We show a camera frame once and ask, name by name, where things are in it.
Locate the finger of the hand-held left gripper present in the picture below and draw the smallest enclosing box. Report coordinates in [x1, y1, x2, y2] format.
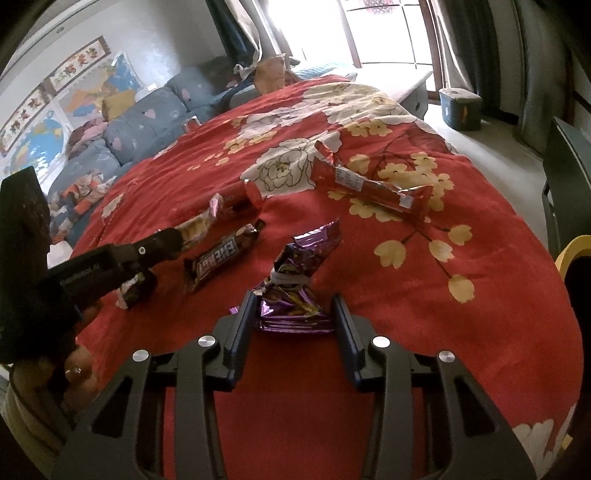
[121, 228, 186, 269]

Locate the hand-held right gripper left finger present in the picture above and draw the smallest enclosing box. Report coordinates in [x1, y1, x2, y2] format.
[51, 291, 258, 480]

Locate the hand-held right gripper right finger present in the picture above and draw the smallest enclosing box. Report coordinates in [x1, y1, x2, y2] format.
[333, 294, 537, 480]

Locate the beige snack wrapper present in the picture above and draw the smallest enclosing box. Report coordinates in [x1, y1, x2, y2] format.
[173, 203, 223, 253]

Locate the small dark snack wrapper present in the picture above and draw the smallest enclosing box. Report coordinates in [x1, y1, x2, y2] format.
[117, 271, 158, 310]

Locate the purple foil snack wrapper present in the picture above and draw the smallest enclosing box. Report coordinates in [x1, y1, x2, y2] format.
[252, 219, 343, 336]

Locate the yellow waste bin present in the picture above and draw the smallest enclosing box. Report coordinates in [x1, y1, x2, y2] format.
[554, 234, 591, 297]

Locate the person's left forearm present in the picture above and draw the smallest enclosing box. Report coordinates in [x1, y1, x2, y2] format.
[0, 369, 75, 463]

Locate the person's left hand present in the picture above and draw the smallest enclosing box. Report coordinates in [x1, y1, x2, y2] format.
[9, 299, 103, 414]

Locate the white cloth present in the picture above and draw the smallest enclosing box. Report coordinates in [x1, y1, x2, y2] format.
[46, 242, 73, 267]

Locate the dark brown bar wrapper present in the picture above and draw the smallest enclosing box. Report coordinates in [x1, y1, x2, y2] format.
[184, 219, 267, 295]

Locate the red floral blanket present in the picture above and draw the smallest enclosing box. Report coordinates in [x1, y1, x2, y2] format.
[69, 76, 585, 480]

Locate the orange and white clothes pile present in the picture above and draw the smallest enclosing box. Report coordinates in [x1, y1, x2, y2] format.
[48, 171, 116, 241]

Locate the small red foil wrapper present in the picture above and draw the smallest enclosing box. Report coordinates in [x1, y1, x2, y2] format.
[210, 178, 270, 216]

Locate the blue fabric sofa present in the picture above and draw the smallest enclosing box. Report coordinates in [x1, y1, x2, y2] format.
[44, 58, 358, 248]

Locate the pink clothes pile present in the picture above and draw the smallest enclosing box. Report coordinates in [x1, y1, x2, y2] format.
[67, 117, 110, 158]

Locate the world map poster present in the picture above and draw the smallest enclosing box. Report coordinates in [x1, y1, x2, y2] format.
[9, 115, 66, 174]

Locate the yellow cushion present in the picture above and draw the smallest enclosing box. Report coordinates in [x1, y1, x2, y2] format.
[102, 90, 137, 121]

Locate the long red snack wrapper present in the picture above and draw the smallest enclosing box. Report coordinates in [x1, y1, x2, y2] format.
[310, 140, 435, 223]

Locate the country map poster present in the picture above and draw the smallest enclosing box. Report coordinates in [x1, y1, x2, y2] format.
[62, 53, 144, 116]

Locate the brown paper bag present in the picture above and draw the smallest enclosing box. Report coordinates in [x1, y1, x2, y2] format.
[254, 53, 301, 93]

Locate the dark curtain beside sofa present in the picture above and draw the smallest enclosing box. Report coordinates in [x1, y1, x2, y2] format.
[205, 0, 278, 66]

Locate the blue storage stool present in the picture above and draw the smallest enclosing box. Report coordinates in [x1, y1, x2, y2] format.
[438, 87, 484, 133]

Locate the grey coffee table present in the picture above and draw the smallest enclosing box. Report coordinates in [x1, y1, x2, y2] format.
[360, 67, 435, 121]

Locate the glass-topped media cabinet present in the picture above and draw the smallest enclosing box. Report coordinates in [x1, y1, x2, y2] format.
[540, 115, 591, 260]

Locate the glass balcony door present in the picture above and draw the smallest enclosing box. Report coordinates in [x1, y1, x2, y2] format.
[263, 0, 444, 71]

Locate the dark curtain beside air conditioner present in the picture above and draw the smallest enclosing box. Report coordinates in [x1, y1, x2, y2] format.
[429, 0, 522, 126]

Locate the grey tower air conditioner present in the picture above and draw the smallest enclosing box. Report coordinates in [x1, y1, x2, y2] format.
[512, 0, 574, 154]

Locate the long calligraphy frame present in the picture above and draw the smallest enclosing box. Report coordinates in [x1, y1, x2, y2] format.
[0, 88, 57, 156]

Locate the short calligraphy frame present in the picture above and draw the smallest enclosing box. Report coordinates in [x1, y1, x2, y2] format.
[48, 37, 110, 91]

